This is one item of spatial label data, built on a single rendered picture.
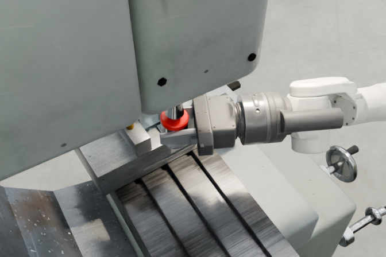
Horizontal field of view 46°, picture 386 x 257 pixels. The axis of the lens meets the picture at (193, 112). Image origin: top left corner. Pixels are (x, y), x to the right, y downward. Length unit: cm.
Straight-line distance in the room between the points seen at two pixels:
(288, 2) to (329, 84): 240
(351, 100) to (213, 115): 24
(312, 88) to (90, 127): 41
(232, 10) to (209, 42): 4
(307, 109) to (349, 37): 222
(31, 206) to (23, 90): 55
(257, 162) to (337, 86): 35
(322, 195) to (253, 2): 74
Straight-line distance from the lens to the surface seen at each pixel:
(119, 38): 44
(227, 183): 93
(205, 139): 72
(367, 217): 145
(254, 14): 55
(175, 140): 75
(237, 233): 88
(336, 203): 119
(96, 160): 90
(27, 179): 223
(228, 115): 75
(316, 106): 78
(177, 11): 48
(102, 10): 41
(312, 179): 122
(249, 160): 107
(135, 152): 88
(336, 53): 283
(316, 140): 79
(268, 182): 104
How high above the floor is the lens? 174
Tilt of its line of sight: 48 degrees down
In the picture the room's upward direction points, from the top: straight up
